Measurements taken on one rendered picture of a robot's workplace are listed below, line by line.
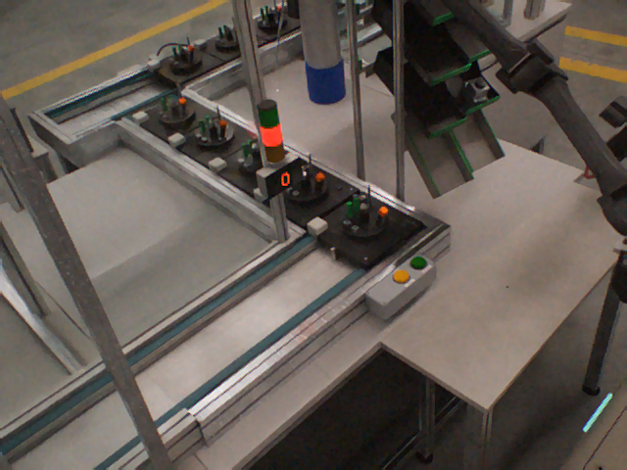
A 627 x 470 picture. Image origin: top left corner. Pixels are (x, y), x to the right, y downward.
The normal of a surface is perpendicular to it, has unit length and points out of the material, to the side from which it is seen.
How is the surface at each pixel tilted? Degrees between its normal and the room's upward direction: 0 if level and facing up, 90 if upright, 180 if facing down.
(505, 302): 0
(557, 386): 0
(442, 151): 45
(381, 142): 0
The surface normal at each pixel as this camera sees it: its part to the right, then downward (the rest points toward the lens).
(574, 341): -0.10, -0.76
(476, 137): 0.31, -0.18
